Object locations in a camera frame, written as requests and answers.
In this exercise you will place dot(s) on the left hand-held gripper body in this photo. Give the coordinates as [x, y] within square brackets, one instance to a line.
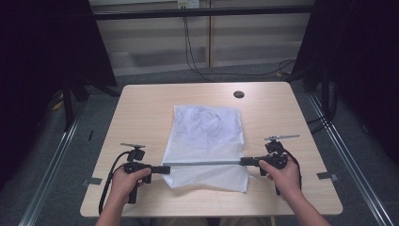
[135, 161]

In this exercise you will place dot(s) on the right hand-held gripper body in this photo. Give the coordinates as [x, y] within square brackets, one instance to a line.
[276, 157]

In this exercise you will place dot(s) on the white mesh laundry bag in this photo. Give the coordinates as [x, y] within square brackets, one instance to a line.
[207, 138]

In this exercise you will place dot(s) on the person's left hand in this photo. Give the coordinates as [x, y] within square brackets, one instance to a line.
[127, 183]

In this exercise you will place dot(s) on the person's right hand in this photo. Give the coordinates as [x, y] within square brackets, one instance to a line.
[284, 182]

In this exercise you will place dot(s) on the grey tape piece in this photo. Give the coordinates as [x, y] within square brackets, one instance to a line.
[327, 176]
[91, 181]

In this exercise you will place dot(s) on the small black floor tape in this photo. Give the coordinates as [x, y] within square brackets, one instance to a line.
[91, 135]

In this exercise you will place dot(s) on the black metal stand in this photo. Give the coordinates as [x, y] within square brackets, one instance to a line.
[67, 103]
[329, 100]

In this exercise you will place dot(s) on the black curtain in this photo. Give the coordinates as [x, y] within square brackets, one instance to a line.
[360, 62]
[40, 62]

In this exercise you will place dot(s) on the black horizontal bar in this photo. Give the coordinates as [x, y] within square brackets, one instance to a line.
[200, 12]

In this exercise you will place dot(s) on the metal floor rail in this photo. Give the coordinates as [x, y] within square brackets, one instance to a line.
[47, 175]
[351, 163]

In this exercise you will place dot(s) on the wall power outlet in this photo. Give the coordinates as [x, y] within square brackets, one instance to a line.
[188, 3]

